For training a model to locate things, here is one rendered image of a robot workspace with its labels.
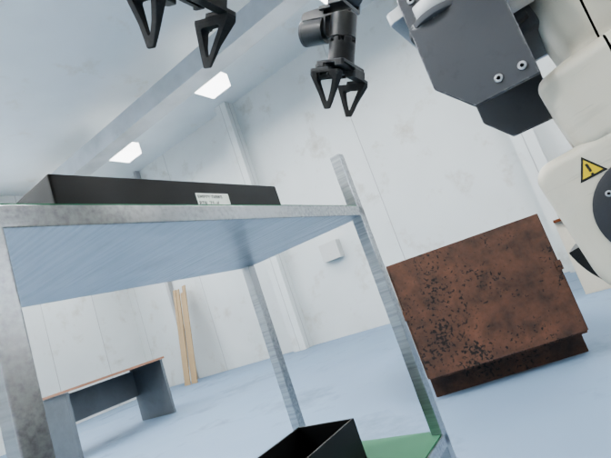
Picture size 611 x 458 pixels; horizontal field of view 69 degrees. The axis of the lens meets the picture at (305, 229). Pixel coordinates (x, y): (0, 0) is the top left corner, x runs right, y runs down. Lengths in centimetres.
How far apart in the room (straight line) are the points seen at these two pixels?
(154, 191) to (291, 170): 804
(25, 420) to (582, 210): 58
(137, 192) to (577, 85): 68
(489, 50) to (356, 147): 770
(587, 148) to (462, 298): 222
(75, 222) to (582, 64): 58
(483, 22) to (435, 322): 227
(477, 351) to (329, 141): 630
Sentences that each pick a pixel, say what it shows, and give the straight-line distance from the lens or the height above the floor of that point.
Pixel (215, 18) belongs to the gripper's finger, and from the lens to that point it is 72.
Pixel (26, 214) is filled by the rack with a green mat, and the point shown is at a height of 93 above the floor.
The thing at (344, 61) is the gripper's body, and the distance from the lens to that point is 97.
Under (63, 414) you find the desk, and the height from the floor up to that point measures 51.
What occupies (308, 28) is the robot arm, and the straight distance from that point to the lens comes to 106.
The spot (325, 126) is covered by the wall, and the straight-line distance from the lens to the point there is 857.
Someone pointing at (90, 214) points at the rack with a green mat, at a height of 93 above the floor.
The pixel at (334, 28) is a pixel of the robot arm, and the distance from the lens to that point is 102.
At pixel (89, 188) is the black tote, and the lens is 81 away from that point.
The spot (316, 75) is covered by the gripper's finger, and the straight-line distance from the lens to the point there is 96.
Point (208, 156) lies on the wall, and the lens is 1034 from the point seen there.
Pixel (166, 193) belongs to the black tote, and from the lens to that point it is 90.
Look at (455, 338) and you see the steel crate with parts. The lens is 272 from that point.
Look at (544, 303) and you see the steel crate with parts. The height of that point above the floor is 34.
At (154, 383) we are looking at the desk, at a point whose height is 45.
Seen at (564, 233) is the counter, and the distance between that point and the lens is 492.
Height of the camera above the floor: 74
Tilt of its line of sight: 9 degrees up
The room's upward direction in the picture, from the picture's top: 19 degrees counter-clockwise
